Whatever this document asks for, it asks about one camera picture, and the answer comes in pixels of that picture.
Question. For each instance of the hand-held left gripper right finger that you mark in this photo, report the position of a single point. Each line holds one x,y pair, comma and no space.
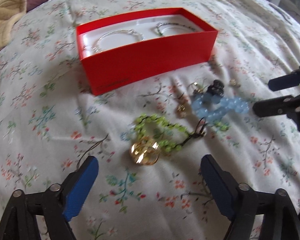
216,187

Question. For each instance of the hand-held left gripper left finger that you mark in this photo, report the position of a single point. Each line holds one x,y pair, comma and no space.
81,187

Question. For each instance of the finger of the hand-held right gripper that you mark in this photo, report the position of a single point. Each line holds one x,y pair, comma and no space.
282,83
272,108

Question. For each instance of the gold earring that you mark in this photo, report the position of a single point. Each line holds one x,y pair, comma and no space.
197,87
234,83
182,110

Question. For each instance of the red cardboard box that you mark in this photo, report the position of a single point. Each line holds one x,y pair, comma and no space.
150,62

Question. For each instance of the floral bed sheet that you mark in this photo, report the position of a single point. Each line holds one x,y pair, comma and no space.
52,105

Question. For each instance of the beige quilted blanket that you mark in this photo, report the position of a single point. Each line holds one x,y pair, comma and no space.
5,10

